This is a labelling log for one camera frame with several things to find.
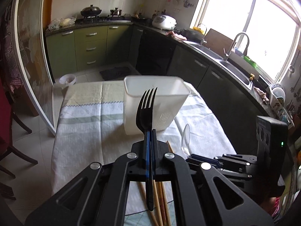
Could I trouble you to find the wooden cutting board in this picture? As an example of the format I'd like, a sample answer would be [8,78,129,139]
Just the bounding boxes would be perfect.
[204,29,233,58]

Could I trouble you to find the gas stove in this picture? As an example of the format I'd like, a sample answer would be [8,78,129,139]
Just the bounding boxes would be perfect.
[75,15,131,24]

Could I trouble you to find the brown wooden chopstick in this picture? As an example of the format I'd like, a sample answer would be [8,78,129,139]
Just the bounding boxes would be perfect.
[161,182,171,226]

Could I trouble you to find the dark floor mat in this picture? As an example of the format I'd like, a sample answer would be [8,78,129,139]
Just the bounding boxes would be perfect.
[100,67,132,81]

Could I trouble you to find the green kitchen cabinets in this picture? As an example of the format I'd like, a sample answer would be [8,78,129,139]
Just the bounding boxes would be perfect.
[46,22,133,79]

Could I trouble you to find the black plastic fork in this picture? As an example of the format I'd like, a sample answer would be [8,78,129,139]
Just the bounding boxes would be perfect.
[136,88,157,211]

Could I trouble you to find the white plastic utensil holder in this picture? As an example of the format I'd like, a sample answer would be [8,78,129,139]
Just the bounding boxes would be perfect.
[123,75,191,136]

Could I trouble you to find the small steel pot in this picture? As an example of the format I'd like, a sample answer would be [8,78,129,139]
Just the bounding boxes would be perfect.
[110,8,122,17]

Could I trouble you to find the white bowl on floor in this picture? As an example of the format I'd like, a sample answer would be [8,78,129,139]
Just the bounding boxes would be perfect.
[59,73,77,86]

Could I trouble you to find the white rice cooker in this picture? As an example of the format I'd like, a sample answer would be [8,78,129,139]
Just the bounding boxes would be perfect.
[152,15,176,30]

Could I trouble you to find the stainless steel sink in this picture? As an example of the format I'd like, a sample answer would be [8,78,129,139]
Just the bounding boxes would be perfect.
[195,45,252,89]

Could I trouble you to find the steel kitchen faucet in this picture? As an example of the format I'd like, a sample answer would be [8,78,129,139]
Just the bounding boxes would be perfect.
[223,32,251,62]

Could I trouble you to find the sliding glass door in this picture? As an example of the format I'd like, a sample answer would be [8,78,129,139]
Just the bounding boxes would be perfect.
[11,0,56,135]

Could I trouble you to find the clear plastic spoon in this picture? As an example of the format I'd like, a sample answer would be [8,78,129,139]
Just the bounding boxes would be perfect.
[181,124,190,158]

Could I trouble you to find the red-handled wooden chopstick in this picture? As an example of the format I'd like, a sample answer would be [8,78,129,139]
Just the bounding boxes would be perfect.
[153,180,163,226]

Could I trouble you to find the white patterned tablecloth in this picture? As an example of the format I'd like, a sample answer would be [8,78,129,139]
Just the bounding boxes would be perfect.
[51,80,237,226]

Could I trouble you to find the light bamboo chopstick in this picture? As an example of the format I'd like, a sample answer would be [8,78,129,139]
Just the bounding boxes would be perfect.
[138,181,159,226]

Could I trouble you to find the dark wooden chair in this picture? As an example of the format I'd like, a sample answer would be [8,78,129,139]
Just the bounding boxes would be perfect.
[0,82,39,201]

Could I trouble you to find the light wooden chopstick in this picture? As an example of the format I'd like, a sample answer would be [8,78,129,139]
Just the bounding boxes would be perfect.
[166,141,174,153]

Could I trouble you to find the black wok with lid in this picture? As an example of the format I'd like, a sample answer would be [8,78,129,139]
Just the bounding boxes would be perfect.
[81,5,102,18]

